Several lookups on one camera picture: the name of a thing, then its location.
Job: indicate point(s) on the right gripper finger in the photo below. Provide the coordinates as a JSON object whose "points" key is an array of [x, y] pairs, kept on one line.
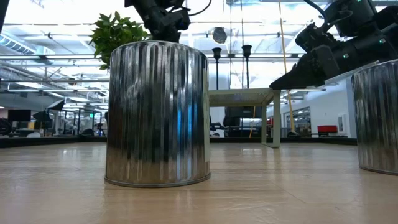
{"points": [[311, 73]]}

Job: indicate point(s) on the green potted plant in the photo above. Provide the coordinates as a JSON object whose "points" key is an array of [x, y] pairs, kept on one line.
{"points": [[115, 34]]}

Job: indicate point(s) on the black table edge rail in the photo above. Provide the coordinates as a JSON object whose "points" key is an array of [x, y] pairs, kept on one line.
{"points": [[62, 141]]}

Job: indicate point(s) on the pale green small stand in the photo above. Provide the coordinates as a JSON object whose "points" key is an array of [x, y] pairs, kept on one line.
{"points": [[242, 97]]}

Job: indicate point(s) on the black computer monitor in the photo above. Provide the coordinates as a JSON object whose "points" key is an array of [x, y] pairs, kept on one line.
{"points": [[19, 115]]}

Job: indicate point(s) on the labelled corrugated steel cylinder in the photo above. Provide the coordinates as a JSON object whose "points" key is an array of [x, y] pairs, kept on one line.
{"points": [[155, 124]]}

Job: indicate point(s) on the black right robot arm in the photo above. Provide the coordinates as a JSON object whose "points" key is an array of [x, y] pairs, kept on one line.
{"points": [[351, 15]]}

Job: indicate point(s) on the black studio lamp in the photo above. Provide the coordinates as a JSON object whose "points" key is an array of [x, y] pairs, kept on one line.
{"points": [[56, 105]]}

